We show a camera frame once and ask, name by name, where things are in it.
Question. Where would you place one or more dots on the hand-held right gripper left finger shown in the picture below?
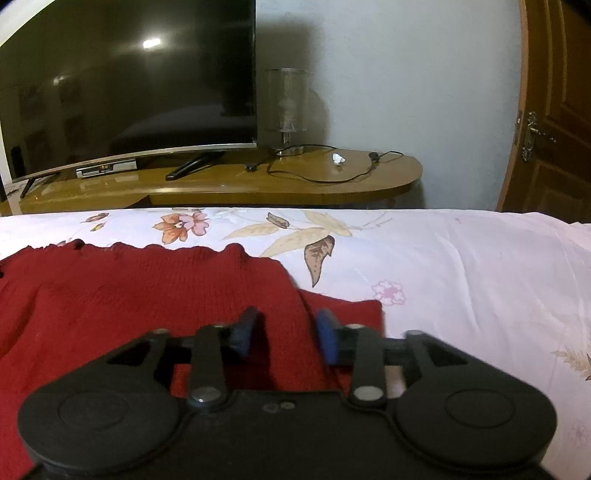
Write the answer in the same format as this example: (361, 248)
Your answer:
(243, 336)

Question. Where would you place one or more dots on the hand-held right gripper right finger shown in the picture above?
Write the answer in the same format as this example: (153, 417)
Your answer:
(326, 337)

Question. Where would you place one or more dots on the red knitted sweater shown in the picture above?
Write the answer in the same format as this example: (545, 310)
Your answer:
(115, 295)

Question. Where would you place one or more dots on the floral white bedsheet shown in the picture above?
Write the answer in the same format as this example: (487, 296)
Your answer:
(461, 277)

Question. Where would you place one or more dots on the wooden television cabinet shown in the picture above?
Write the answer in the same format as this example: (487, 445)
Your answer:
(277, 182)

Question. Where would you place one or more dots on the small white crumpled object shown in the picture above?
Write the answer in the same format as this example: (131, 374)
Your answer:
(339, 159)

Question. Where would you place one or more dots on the silver set-top box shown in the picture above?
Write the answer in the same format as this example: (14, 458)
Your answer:
(106, 167)

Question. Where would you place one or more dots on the glass table lamp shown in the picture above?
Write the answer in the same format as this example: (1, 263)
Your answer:
(285, 101)

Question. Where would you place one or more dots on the curved black television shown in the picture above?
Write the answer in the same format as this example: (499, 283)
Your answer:
(120, 78)

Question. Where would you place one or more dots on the brown wooden door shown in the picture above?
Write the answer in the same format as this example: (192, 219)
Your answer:
(558, 115)

